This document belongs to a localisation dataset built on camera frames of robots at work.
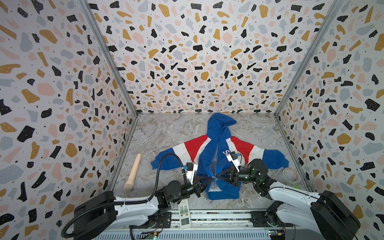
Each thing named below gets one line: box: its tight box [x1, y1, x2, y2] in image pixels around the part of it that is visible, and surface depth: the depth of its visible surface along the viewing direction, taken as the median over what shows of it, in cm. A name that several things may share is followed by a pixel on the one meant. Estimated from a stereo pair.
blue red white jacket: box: [151, 113, 289, 200], surface depth 97 cm
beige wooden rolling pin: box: [124, 153, 142, 193], surface depth 87 cm
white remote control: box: [178, 199, 192, 229], surface depth 76 cm
